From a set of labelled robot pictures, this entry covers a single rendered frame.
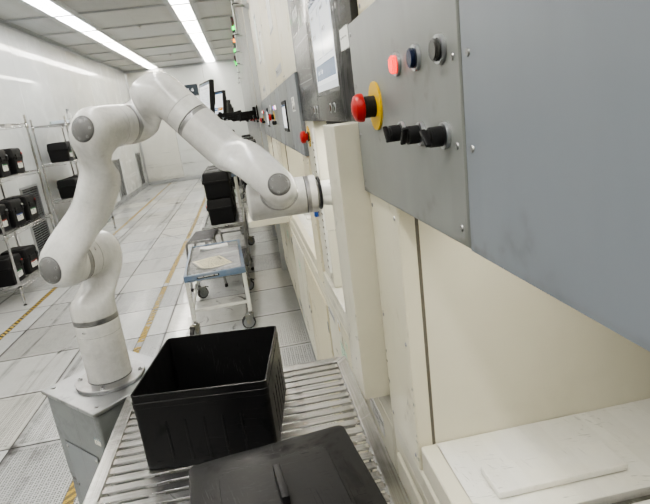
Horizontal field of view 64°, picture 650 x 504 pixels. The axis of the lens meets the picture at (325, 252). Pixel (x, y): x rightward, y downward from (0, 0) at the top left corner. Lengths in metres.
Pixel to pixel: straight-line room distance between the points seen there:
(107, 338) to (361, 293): 0.82
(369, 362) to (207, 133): 0.60
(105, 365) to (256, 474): 0.75
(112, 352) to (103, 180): 0.49
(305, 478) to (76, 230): 0.86
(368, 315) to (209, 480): 0.40
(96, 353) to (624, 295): 1.40
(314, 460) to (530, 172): 0.68
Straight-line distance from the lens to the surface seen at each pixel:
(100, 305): 1.53
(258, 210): 1.14
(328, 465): 0.93
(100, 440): 1.55
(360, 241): 0.94
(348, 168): 0.92
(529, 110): 0.39
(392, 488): 1.03
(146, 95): 1.26
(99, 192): 1.40
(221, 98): 6.11
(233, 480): 0.95
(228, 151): 1.15
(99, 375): 1.60
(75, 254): 1.45
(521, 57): 0.40
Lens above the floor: 1.43
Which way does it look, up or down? 15 degrees down
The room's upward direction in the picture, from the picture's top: 7 degrees counter-clockwise
